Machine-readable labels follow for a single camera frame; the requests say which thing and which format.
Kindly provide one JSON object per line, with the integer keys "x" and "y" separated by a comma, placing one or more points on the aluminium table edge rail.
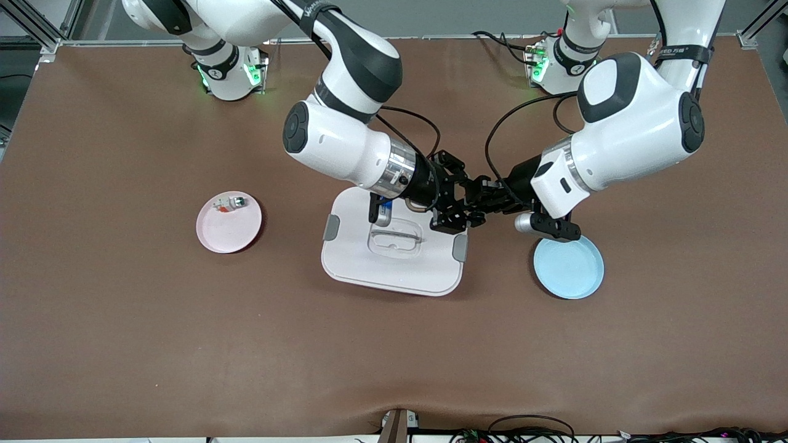
{"x": 431, "y": 38}

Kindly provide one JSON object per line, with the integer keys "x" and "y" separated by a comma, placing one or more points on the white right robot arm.
{"x": 345, "y": 141}

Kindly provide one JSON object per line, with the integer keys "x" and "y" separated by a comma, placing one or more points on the storage box with white lid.
{"x": 394, "y": 264}

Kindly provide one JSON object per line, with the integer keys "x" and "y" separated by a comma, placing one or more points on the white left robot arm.
{"x": 634, "y": 123}

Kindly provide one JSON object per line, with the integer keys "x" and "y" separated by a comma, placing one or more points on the metal table edge bracket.
{"x": 397, "y": 427}

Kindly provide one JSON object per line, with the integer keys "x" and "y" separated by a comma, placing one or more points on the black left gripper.
{"x": 519, "y": 176}

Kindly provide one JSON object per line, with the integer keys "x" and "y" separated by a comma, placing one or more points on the pink round plate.
{"x": 231, "y": 234}

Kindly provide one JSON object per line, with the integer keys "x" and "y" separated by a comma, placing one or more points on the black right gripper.
{"x": 425, "y": 183}

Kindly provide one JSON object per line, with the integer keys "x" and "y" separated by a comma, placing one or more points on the blue round plate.
{"x": 569, "y": 271}

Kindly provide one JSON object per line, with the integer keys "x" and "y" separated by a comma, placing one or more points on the brown table mat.
{"x": 123, "y": 307}

